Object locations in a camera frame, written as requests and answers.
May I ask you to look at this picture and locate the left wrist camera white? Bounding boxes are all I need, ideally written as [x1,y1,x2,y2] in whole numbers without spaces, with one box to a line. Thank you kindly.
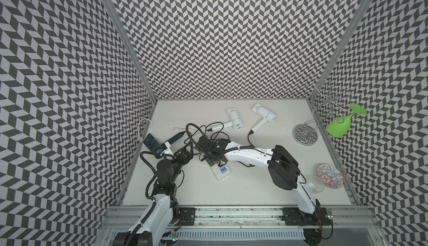
[154,142,174,156]

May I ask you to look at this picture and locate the white power strip colourful sockets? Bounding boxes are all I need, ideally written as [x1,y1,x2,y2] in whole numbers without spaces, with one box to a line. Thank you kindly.
[211,161,231,181]

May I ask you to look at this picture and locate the clear drinking glass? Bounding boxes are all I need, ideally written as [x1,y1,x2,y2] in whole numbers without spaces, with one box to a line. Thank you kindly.
[304,175,325,194]

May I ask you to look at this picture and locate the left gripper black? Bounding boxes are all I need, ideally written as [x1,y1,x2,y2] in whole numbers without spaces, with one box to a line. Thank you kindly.
[169,141,193,184]

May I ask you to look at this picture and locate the white blow dryer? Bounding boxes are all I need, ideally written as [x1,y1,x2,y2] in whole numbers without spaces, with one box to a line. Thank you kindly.
[207,108,244,132]
[250,103,277,133]

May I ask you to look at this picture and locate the metal wire glass rack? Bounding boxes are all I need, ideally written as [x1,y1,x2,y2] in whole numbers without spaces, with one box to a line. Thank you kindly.
[307,79,351,120]

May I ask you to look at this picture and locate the colourful patterned ceramic bowl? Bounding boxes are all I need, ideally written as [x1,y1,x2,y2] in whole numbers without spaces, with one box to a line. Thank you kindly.
[317,163,344,189]

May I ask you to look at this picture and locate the green plastic wine glass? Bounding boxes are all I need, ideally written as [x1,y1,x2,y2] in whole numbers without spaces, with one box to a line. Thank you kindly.
[326,103,367,139]

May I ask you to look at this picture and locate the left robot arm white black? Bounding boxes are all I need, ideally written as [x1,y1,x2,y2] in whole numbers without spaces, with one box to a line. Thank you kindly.
[113,143,195,246]

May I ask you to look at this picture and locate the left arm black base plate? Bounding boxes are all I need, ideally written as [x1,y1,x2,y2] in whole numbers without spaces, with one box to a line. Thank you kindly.
[174,207,196,226]

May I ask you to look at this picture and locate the aluminium front rail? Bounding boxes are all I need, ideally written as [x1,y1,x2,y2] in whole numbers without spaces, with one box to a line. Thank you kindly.
[103,205,380,230]

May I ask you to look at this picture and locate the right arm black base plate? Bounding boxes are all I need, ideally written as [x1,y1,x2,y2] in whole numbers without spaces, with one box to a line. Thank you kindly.
[281,208,333,227]

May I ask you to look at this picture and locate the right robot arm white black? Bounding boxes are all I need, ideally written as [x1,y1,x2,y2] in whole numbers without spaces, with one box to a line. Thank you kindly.
[185,123,321,218]

